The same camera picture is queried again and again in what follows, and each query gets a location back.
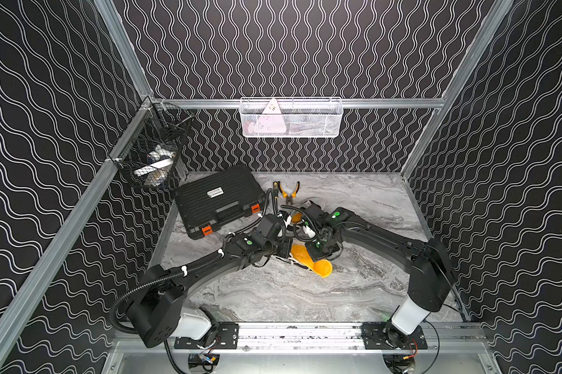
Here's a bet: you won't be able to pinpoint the black canvas sneaker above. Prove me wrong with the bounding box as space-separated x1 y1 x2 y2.
279 251 315 271
282 200 318 224

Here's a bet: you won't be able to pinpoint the orange insole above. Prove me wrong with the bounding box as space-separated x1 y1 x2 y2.
290 245 333 278

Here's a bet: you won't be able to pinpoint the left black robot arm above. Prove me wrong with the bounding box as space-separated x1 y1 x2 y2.
108 210 291 348

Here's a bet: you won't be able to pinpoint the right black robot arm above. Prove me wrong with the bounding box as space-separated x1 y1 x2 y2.
281 202 455 348

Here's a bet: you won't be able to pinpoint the black plastic tool case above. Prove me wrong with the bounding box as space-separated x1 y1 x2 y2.
174 165 265 240

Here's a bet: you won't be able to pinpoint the pink triangle card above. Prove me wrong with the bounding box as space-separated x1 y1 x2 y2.
262 98 282 115

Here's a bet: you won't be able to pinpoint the white items in black basket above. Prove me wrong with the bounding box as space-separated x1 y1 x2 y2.
134 145 178 187

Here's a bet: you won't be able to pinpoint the orange handled pliers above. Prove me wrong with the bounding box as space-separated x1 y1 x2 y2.
273 181 301 205

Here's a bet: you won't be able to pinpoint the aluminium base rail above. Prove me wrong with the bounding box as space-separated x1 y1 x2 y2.
172 322 428 353

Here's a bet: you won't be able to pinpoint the white wire wall basket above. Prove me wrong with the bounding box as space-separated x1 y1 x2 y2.
238 97 344 138

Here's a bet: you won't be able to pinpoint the black wire wall basket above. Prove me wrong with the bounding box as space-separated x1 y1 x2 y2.
114 103 196 189

